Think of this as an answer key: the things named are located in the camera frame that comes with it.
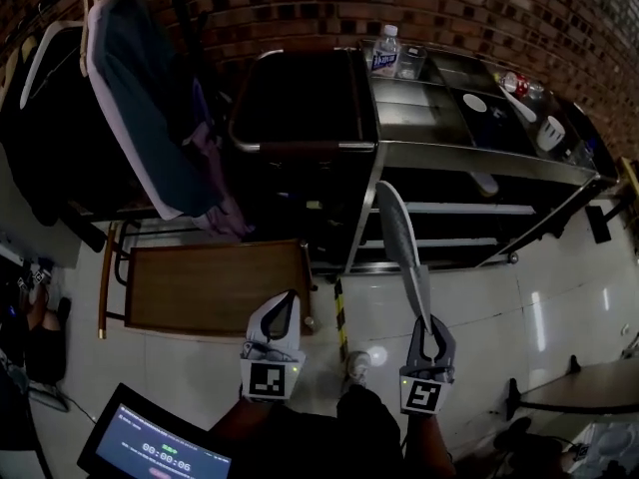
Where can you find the stainless steel cart shelf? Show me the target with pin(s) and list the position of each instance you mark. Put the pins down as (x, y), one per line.
(449, 157)

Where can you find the person's left forearm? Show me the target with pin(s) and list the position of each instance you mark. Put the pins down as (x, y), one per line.
(239, 419)

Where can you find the yellow black striped tape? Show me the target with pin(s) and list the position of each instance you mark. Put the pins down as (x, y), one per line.
(341, 317)

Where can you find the black flat panel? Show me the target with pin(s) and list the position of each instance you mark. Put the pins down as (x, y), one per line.
(598, 223)

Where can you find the person's right forearm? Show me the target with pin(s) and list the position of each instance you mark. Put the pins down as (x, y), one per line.
(429, 442)

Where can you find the clear bottle red label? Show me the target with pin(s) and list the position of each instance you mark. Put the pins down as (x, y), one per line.
(519, 84)

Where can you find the teal hanging garment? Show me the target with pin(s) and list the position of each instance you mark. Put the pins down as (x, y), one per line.
(145, 118)

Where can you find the clear water bottle blue label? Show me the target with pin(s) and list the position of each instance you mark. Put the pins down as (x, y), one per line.
(385, 54)

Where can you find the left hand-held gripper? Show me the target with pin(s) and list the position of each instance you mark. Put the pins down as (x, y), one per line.
(267, 379)

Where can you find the black cart bag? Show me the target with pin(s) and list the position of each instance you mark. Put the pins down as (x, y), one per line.
(304, 118)

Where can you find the black tablet screen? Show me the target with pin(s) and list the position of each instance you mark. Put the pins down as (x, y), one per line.
(155, 442)

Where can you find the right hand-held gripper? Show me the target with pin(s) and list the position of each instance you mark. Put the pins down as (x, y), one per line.
(424, 392)

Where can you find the clear glass cup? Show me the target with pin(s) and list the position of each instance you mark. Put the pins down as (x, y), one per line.
(411, 63)

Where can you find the wooden clothes hanger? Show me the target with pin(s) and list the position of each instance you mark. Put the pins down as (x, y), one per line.
(92, 13)

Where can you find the wooden luggage rack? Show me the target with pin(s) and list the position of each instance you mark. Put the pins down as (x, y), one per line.
(214, 287)

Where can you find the person's white shoe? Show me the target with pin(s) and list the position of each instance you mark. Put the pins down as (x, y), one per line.
(357, 367)

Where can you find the purple hanging cloth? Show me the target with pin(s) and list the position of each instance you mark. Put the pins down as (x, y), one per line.
(219, 177)

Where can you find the white striped cup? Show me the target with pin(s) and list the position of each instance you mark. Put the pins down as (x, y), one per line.
(550, 134)

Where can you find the person's black trousers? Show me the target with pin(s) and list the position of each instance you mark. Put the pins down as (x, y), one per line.
(324, 442)

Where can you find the white rolled slipper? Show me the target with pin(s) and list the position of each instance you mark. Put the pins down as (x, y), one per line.
(485, 182)

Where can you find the grey table with black base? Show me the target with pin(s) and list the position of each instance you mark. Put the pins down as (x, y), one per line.
(584, 387)

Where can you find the white clothes hanger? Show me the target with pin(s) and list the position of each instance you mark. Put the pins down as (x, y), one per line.
(45, 53)

